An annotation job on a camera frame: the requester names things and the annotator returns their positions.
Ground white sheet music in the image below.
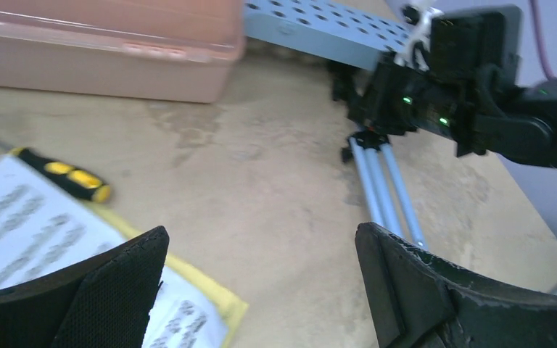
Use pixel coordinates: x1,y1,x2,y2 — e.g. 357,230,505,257
0,155,228,347

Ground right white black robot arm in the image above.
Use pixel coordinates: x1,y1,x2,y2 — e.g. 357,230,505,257
347,1,557,169

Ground black yellow screwdriver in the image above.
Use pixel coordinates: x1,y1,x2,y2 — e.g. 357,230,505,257
0,140,112,203

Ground pink plastic storage box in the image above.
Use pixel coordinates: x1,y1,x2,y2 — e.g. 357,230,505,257
0,0,246,103

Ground yellow sheet music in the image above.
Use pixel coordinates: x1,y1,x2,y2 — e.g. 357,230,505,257
84,202,249,348

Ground light blue music stand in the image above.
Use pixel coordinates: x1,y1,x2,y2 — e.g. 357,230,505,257
244,0,428,249

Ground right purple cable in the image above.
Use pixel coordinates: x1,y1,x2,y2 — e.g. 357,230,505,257
528,0,557,81

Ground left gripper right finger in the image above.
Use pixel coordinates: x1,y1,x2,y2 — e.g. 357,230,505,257
355,223,557,347

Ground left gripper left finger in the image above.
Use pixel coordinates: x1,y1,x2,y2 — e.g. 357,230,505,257
0,226,169,348

